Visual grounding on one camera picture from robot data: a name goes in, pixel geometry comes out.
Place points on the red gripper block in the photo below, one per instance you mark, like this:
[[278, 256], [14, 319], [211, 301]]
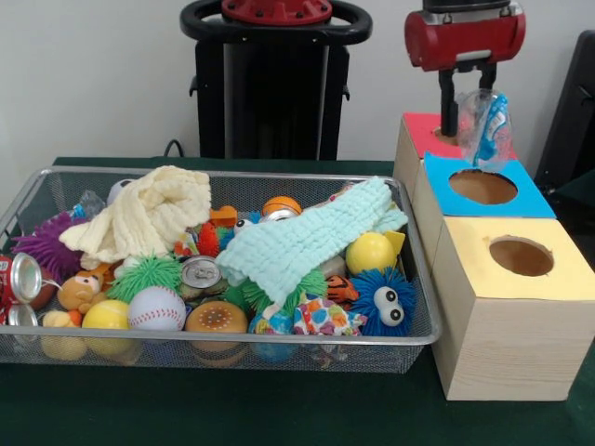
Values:
[[465, 39]]

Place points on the clear blue plastic packet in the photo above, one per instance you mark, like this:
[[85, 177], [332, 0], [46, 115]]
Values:
[[490, 125]]

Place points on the wooden box with three holes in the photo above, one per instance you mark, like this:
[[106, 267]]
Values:
[[506, 344]]

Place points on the shallow clear mesh bin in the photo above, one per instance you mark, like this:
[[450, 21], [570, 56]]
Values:
[[186, 355]]

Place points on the black flat panel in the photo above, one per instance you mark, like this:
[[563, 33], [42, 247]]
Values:
[[572, 116]]

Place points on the dark green tablecloth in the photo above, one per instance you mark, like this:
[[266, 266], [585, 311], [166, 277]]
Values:
[[279, 409], [581, 190]]

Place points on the light blue cloth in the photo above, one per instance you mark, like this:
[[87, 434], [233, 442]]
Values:
[[302, 232]]

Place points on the blue fuzzy googly-eyed toy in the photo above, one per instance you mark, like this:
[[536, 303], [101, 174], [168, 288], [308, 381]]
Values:
[[367, 297]]

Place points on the crushed can with silver top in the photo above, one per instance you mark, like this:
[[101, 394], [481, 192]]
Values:
[[201, 271]]

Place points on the toy burger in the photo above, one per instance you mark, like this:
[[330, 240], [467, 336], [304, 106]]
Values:
[[216, 318]]

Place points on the cream yellow cloth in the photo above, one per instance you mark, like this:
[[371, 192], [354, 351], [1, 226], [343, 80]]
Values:
[[139, 218]]

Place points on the green spiky ball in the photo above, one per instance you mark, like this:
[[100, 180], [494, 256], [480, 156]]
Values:
[[149, 276]]

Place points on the white baseball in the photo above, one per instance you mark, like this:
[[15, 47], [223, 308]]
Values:
[[155, 309]]

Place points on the yellow tennis ball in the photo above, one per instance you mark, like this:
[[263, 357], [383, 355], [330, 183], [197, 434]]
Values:
[[106, 316]]

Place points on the purple spiky ball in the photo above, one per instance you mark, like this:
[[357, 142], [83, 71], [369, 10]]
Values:
[[44, 244]]

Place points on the crushed red soda can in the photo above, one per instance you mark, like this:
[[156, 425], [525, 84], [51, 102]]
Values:
[[25, 279]]

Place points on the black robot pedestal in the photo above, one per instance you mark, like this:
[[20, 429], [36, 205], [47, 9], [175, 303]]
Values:
[[274, 102]]

